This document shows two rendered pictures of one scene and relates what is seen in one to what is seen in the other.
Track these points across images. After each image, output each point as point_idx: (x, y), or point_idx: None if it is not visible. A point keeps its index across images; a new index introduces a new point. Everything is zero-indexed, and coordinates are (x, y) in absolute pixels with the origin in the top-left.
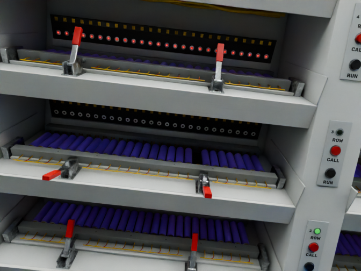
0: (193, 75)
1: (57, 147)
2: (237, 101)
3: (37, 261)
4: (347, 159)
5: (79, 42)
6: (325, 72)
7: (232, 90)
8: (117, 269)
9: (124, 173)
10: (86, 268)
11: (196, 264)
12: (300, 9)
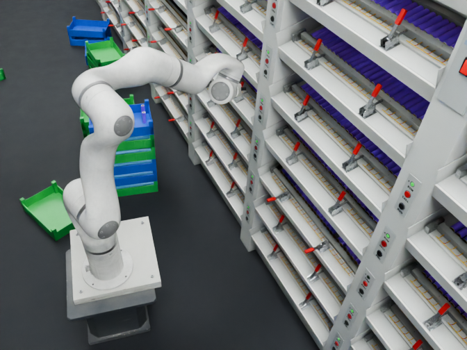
0: (339, 192)
1: (289, 179)
2: (335, 225)
3: (269, 221)
4: (370, 293)
5: (296, 150)
6: (368, 244)
7: (345, 217)
8: (290, 250)
9: (302, 214)
10: (281, 239)
11: (315, 277)
12: (367, 206)
